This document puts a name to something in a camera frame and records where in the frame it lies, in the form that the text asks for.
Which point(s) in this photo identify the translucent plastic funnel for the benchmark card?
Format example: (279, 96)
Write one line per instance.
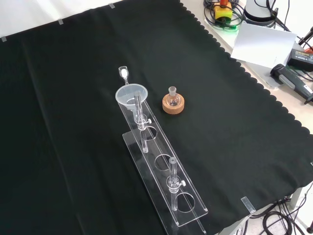
(127, 98)

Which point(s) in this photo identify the clear acrylic funnel stand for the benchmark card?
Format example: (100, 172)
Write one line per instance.
(137, 149)

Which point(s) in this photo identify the round-bottom glass flask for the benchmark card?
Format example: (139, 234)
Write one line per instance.
(172, 100)

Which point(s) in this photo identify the black bench cloth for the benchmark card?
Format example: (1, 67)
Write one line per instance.
(73, 122)

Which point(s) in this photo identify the yellow stop button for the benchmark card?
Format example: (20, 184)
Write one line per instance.
(222, 12)

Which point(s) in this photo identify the pale board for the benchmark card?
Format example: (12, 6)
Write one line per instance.
(264, 44)

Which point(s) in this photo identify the black handheld device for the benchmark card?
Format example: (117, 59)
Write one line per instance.
(286, 76)

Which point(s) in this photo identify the black power adapter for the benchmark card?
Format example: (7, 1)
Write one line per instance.
(300, 57)

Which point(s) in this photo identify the grey table leg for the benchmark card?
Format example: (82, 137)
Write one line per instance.
(296, 199)

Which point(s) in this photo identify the black tripod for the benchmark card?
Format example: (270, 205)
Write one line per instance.
(306, 36)

